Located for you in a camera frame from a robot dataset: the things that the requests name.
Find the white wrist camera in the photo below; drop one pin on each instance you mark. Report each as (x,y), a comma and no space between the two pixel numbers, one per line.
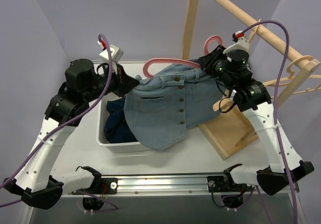
(240,43)
(110,54)

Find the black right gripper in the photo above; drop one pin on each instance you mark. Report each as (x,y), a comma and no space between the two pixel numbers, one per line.
(209,61)

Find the wooden hanger of white skirt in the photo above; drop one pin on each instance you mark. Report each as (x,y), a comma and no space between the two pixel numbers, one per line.
(293,82)

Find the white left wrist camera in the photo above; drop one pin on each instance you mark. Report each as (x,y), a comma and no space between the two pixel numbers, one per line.
(110,54)

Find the wooden hanger of dark skirt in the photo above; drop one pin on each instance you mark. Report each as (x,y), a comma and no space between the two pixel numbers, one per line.
(226,102)

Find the pink plastic hanger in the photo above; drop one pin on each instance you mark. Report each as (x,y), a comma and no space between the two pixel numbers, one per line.
(180,61)

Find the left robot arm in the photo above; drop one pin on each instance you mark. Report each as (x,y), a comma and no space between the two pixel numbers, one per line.
(82,90)

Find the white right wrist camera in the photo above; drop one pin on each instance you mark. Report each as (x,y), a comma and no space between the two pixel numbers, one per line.
(240,43)

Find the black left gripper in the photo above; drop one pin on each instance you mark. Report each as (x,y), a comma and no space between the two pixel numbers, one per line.
(121,81)

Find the aluminium mounting rail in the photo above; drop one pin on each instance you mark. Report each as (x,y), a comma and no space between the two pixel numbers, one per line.
(160,183)

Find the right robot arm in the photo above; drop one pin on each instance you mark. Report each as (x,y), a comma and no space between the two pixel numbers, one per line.
(253,100)

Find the light blue denim skirt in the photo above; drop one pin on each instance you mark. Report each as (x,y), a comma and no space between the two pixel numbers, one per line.
(161,109)

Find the dark blue denim skirt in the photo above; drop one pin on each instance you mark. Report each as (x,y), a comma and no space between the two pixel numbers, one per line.
(116,129)

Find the wooden clothes rack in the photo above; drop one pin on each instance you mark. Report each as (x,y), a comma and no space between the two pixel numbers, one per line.
(230,132)

